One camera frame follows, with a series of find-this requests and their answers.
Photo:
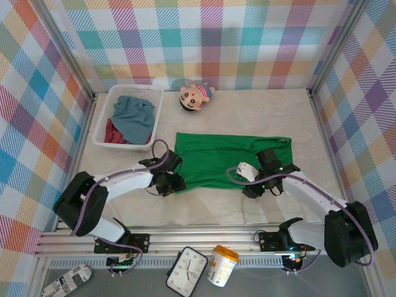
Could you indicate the white cup with orange lid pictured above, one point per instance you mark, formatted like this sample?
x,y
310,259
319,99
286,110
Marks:
x,y
221,269

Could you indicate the aluminium frame post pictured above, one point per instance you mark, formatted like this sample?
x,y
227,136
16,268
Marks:
x,y
337,46
65,46

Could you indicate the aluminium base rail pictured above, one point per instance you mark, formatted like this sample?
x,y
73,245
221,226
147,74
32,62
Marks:
x,y
201,241

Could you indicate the blue tank top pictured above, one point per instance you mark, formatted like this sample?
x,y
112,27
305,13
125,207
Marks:
x,y
133,120

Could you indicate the green tank top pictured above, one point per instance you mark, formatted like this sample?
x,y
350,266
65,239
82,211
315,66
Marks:
x,y
210,161

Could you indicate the red tank top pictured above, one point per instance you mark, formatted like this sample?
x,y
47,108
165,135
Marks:
x,y
113,134

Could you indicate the newsprint wrapped roll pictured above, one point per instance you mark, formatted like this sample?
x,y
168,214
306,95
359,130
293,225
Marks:
x,y
68,280

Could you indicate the cartoon plush doll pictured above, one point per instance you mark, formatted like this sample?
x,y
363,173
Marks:
x,y
190,100

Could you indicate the white plastic basket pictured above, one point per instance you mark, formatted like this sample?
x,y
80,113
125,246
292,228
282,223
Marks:
x,y
136,89

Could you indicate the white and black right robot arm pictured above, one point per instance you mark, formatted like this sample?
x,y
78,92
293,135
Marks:
x,y
306,195

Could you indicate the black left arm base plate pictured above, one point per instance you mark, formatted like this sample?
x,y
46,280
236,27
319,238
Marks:
x,y
140,242

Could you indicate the black framed white clock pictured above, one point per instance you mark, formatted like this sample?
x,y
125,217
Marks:
x,y
185,272

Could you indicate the aluminium side rail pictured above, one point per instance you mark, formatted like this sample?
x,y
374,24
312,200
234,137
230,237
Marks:
x,y
321,130
81,139

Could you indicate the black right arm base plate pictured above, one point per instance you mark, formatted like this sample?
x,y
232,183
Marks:
x,y
269,241

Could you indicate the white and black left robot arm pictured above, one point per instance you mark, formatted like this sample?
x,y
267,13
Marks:
x,y
130,182

